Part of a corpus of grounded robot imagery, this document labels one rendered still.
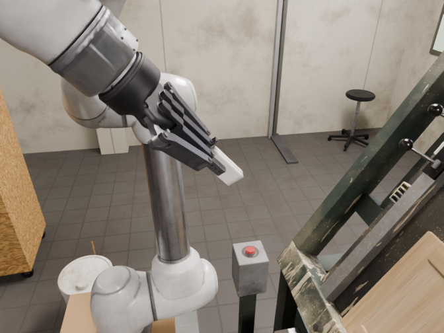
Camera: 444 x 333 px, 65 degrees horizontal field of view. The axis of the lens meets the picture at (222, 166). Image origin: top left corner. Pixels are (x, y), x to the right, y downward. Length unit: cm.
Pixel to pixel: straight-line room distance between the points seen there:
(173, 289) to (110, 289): 18
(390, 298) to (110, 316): 82
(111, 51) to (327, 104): 426
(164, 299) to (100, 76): 85
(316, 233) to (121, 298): 77
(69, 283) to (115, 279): 110
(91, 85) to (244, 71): 371
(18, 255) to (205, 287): 176
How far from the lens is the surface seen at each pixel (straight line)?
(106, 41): 39
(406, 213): 121
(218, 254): 270
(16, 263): 275
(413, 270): 117
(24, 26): 39
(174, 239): 105
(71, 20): 39
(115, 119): 90
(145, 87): 41
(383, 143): 134
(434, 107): 114
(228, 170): 52
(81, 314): 143
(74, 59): 39
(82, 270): 225
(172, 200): 99
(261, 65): 411
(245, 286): 144
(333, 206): 139
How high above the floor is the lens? 191
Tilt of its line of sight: 31 degrees down
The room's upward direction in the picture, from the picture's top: straight up
